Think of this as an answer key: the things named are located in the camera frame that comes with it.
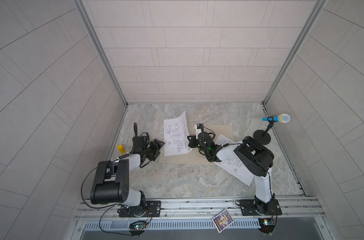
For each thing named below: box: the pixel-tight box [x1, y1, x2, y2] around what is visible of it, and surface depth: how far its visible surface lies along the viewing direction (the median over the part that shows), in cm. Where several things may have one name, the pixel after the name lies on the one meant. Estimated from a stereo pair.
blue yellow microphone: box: [262, 113, 291, 124], surface depth 79 cm
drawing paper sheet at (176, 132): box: [163, 110, 193, 157], surface depth 98 cm
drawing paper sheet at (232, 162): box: [214, 134, 254, 187], surface depth 82 cm
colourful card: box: [212, 209, 235, 234], surface depth 68 cm
